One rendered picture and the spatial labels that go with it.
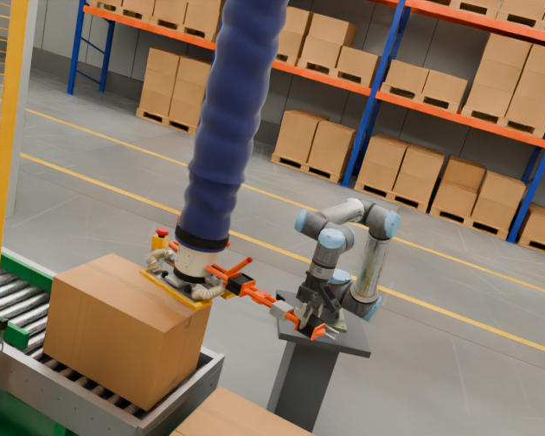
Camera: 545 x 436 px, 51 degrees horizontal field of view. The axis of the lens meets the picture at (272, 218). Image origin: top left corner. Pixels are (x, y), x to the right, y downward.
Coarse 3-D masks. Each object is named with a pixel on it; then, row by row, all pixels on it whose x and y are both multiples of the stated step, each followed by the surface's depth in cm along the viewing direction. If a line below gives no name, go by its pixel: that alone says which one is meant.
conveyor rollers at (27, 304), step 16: (0, 272) 323; (0, 288) 304; (16, 288) 313; (32, 288) 313; (0, 304) 293; (32, 304) 301; (48, 304) 302; (16, 320) 282; (32, 320) 292; (80, 384) 252; (112, 400) 247; (144, 416) 243
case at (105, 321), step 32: (64, 288) 250; (96, 288) 251; (128, 288) 258; (160, 288) 266; (64, 320) 254; (96, 320) 247; (128, 320) 239; (160, 320) 240; (192, 320) 254; (64, 352) 258; (96, 352) 250; (128, 352) 243; (160, 352) 236; (192, 352) 268; (128, 384) 247; (160, 384) 248
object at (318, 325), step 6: (312, 318) 214; (306, 324) 210; (312, 324) 210; (318, 324) 211; (324, 324) 213; (300, 330) 212; (306, 330) 211; (312, 330) 209; (306, 336) 210; (312, 336) 208
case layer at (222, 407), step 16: (208, 400) 264; (224, 400) 267; (240, 400) 270; (192, 416) 251; (208, 416) 254; (224, 416) 256; (240, 416) 259; (256, 416) 262; (272, 416) 265; (176, 432) 240; (192, 432) 242; (208, 432) 244; (224, 432) 247; (240, 432) 249; (256, 432) 252; (272, 432) 255; (288, 432) 257; (304, 432) 260
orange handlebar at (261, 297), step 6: (174, 240) 251; (174, 246) 246; (228, 246) 265; (216, 264) 240; (210, 270) 235; (216, 270) 235; (222, 270) 237; (222, 276) 232; (246, 288) 226; (252, 288) 229; (252, 294) 224; (258, 294) 223; (264, 294) 224; (270, 294) 226; (258, 300) 223; (264, 300) 221; (270, 300) 224; (276, 300) 223; (270, 306) 219; (288, 318) 215; (294, 318) 214; (318, 330) 210; (324, 330) 211; (318, 336) 210
